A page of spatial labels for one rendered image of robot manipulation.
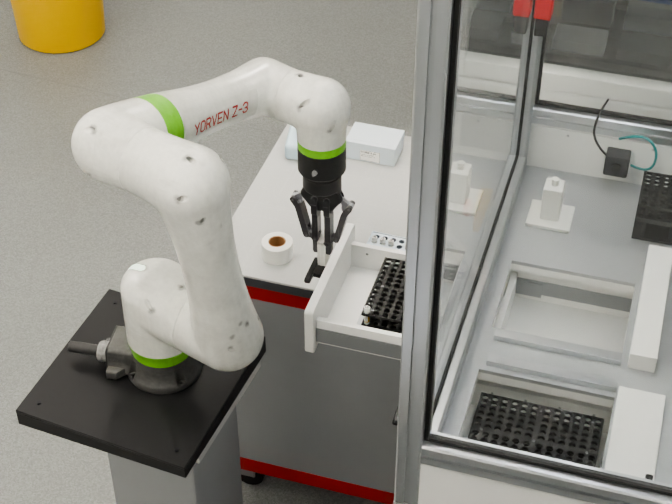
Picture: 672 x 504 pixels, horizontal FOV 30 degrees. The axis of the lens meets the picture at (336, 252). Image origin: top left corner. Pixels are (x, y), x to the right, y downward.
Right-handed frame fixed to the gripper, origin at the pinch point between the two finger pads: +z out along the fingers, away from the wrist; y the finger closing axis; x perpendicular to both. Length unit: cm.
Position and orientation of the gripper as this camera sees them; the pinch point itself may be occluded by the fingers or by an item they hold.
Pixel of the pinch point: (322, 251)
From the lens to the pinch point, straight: 252.2
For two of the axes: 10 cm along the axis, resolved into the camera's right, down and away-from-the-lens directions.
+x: -2.9, 6.1, -7.3
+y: -9.6, -1.8, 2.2
